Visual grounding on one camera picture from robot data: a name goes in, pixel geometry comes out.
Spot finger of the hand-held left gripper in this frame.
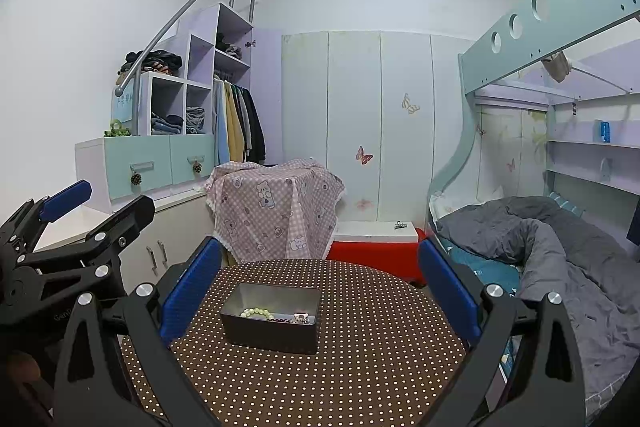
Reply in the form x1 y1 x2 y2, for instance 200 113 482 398
0 179 94 259
15 195 156 294

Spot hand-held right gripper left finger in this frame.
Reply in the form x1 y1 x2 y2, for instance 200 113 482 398
52 236 223 427

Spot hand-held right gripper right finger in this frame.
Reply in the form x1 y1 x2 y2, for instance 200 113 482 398
416 238 586 427

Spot pale green bead bracelet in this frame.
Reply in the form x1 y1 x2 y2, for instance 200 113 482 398
239 305 277 321

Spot metal tin box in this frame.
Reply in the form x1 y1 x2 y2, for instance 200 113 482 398
219 283 322 355

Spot person's left hand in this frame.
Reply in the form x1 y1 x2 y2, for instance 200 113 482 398
5 351 43 385

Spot white low cabinet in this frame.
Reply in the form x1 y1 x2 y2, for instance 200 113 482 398
30 192 226 288

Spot teal bed sheet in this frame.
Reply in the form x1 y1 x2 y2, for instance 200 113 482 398
447 242 523 388

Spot teal drawer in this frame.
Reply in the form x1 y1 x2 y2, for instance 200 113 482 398
105 136 173 200
170 134 216 185

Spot red storage box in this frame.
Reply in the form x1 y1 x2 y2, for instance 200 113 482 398
330 228 431 285

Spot white flat box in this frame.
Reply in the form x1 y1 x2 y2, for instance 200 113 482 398
334 221 420 245

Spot folded blue jeans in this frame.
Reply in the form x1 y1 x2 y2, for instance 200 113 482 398
150 113 185 135

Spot pink checked bear cloth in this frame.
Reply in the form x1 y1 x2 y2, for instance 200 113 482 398
205 159 347 264

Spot grey duvet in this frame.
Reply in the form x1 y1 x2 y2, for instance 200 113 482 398
437 195 640 425

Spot row of hanging clothes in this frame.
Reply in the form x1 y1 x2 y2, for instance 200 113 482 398
212 77 267 165

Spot teal striped pillow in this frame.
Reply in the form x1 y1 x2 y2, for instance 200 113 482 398
547 192 586 218

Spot pile of dark clothes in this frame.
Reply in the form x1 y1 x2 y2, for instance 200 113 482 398
119 49 183 75

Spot grey metal handrail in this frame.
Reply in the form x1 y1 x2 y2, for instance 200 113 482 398
114 0 260 98

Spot dark clothes on shelf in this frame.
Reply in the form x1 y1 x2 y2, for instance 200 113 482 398
216 34 243 60

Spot lilac cubby shelf unit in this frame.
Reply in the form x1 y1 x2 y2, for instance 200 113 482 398
137 3 256 138

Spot white wardrobe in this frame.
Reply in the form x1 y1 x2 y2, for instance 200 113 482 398
281 31 476 224

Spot white clip-on lamp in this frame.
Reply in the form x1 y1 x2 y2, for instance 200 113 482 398
542 52 571 82

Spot teal bunk bed frame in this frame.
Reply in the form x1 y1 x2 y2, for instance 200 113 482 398
427 0 640 258

